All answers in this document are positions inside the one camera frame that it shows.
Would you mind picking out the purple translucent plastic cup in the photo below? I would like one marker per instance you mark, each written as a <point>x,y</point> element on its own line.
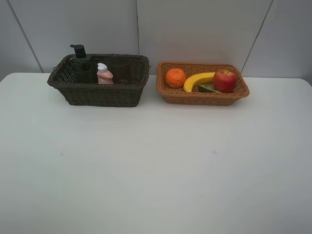
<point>120,68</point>

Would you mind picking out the brown translucent plastic cup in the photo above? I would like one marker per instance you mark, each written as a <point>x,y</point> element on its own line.
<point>82,72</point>

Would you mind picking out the orange wicker basket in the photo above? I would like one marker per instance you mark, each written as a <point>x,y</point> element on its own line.
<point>178,96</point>

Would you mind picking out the orange mandarin fruit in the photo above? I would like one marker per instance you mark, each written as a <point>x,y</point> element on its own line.
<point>175,78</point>

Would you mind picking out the red yellow apple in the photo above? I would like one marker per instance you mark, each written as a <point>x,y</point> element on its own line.
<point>225,81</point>

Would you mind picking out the dark green pump bottle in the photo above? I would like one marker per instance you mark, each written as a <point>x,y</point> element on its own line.
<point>80,55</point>

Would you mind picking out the yellow banana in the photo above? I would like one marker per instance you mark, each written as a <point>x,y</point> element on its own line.
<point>197,79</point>

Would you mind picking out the halved avocado with pit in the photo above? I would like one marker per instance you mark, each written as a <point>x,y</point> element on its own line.
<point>207,88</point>

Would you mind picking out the dark brown wicker basket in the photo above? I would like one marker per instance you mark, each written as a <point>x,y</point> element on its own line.
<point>126,94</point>

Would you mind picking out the pink bottle white cap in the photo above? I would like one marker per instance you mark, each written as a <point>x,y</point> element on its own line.
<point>103,74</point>

